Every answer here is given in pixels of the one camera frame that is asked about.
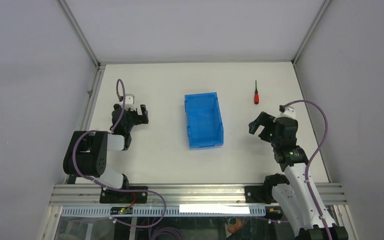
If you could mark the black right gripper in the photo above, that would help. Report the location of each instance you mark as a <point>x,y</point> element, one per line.
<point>263,119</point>

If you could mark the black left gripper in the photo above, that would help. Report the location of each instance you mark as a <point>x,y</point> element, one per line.
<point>139,119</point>

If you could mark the red black screwdriver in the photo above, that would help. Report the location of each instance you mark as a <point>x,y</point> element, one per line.
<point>256,98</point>

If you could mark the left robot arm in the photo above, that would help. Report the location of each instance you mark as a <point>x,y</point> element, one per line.
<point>86,155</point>

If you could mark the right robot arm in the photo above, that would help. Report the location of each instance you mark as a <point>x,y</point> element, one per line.
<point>293,189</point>

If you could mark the blue plastic bin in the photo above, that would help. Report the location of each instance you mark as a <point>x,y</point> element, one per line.
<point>204,127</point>

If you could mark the right controller board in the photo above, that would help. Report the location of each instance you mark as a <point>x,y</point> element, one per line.
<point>273,210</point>

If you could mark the controller board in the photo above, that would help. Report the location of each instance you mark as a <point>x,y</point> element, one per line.
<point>118,211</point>
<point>273,210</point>

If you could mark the left controller board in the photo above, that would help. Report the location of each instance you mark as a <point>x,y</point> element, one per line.
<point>118,211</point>

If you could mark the orange object below table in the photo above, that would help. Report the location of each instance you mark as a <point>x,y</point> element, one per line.
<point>234,224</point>

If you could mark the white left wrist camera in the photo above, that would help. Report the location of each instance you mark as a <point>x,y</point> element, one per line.
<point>129,99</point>

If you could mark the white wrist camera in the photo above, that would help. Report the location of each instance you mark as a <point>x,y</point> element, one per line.
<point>129,99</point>
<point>287,112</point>

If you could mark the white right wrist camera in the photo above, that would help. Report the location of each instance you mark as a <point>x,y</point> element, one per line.
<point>287,112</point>

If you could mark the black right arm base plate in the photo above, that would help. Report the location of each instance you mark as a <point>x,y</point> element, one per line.
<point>258,194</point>

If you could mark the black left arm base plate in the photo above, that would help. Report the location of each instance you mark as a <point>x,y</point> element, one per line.
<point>117,197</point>

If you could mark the aluminium front rail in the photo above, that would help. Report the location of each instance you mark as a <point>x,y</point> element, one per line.
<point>174,195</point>

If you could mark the white slotted cable duct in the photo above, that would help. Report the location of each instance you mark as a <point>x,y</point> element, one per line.
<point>184,210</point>

